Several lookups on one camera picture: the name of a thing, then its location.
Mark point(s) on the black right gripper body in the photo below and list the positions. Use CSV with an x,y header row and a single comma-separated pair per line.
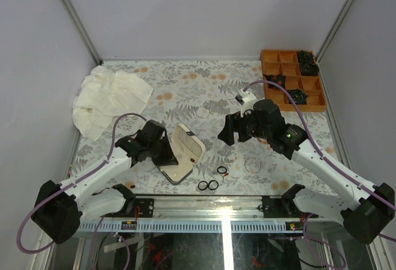
x,y
256,130

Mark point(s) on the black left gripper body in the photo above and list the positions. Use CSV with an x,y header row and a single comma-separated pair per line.
x,y
161,153

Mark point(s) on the cream and navy jewelry box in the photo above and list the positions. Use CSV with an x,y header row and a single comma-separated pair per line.
x,y
185,145

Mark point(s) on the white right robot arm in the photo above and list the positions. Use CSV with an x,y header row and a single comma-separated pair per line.
x,y
363,208

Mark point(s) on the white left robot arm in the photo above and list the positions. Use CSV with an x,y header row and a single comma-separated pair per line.
x,y
62,207

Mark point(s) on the dark green fabric flower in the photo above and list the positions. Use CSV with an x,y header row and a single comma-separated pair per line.
x,y
298,96

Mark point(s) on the dark fabric flower orange dots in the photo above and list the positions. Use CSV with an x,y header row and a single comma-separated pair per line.
x,y
279,79

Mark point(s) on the floral table mat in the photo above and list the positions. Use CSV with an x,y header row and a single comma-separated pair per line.
x,y
198,94

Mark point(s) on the orange divided tray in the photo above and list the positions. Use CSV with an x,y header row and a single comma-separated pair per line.
x,y
285,62

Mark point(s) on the white crumpled cloth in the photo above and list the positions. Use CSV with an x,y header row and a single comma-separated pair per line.
x,y
105,94

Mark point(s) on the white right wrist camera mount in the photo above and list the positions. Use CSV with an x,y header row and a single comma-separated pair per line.
x,y
246,100

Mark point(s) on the silver wire bangle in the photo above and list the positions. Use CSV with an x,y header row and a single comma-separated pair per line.
x,y
252,165

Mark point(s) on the aluminium rail frame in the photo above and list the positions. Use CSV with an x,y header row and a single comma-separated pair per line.
x,y
200,214

